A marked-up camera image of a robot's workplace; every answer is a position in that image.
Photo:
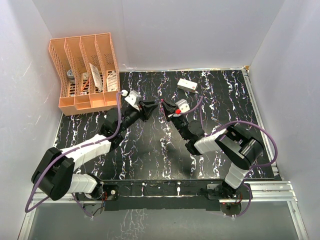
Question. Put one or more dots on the orange plastic file organizer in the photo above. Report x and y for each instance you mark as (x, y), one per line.
(80, 96)

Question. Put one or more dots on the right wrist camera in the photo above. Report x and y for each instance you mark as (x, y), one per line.
(182, 106)

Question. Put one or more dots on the white packet in organizer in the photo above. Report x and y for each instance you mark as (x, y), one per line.
(96, 77)

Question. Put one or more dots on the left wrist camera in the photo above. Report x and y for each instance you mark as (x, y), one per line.
(133, 98)

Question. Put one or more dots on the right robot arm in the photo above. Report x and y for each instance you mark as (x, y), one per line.
(238, 145)

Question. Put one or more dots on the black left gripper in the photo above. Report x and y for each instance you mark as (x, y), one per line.
(148, 110)

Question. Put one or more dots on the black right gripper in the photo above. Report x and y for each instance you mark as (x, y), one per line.
(170, 109)

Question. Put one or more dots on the white cardboard box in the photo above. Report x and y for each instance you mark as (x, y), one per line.
(187, 85)

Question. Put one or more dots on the round tin in organizer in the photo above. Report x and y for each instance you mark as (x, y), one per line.
(70, 75)

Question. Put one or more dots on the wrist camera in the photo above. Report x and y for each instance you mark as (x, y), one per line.
(182, 106)
(133, 98)

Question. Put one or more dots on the aluminium frame rail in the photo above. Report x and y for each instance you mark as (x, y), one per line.
(261, 190)

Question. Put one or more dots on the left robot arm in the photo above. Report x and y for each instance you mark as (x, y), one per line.
(55, 174)

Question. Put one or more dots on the white pouch in organizer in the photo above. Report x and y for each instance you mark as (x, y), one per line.
(112, 81)

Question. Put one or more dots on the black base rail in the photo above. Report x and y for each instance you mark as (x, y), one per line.
(115, 195)

